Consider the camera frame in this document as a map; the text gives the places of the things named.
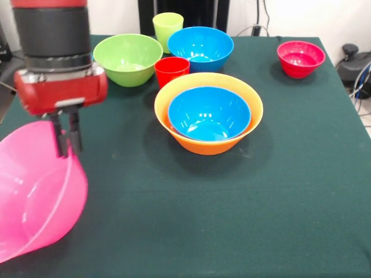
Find red cup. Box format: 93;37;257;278
154;56;190;89

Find blue bowl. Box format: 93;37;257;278
167;26;235;73
168;86;252;142

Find green bowl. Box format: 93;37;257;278
93;33;164;88

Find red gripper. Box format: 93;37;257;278
13;65;109;159

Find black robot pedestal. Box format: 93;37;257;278
138;0;230;37

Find small pink-red bowl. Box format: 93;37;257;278
277;40;326;79

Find black wall cable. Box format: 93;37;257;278
252;0;271;37

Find orange bowl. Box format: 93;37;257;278
154;72;264;156

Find tangled cables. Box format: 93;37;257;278
349;64;371;116

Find large pink bowl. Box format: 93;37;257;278
0;120;89;264

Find green cup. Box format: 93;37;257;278
152;12;184;54

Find dark green tablecloth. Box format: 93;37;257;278
0;34;371;278

